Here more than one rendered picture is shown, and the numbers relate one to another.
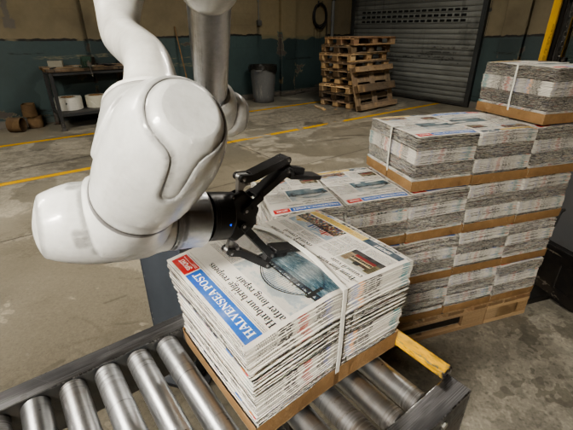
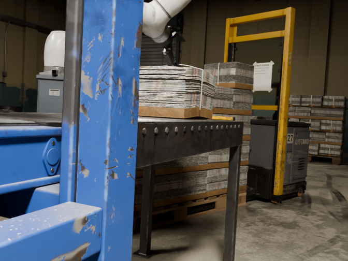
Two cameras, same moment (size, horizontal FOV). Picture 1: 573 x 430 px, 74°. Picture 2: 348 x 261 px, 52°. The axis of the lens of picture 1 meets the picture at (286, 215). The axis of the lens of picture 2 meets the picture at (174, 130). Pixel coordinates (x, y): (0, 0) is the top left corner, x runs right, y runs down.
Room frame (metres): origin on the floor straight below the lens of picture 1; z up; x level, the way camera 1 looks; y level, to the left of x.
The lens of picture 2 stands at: (-0.98, 0.78, 0.83)
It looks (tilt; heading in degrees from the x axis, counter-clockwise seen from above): 3 degrees down; 333
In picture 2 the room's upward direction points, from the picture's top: 3 degrees clockwise
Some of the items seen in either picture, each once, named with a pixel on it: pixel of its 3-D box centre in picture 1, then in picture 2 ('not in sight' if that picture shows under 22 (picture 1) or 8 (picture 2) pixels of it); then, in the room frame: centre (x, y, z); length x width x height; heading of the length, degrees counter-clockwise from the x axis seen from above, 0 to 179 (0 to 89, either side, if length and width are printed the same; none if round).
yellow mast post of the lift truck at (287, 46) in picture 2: not in sight; (282, 102); (1.61, -1.65, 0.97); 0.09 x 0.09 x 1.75; 18
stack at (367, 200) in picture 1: (377, 258); (166, 163); (1.57, -0.45, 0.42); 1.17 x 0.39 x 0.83; 108
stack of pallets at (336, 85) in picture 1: (355, 71); not in sight; (8.32, -1.43, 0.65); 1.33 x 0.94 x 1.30; 132
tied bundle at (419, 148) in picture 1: (417, 149); not in sight; (1.62, -0.58, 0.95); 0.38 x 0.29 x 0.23; 17
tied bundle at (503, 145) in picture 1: (472, 145); (205, 100); (1.70, -0.86, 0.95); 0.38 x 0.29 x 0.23; 17
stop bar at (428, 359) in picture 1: (366, 314); (196, 116); (0.71, -0.19, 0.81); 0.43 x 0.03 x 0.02; 38
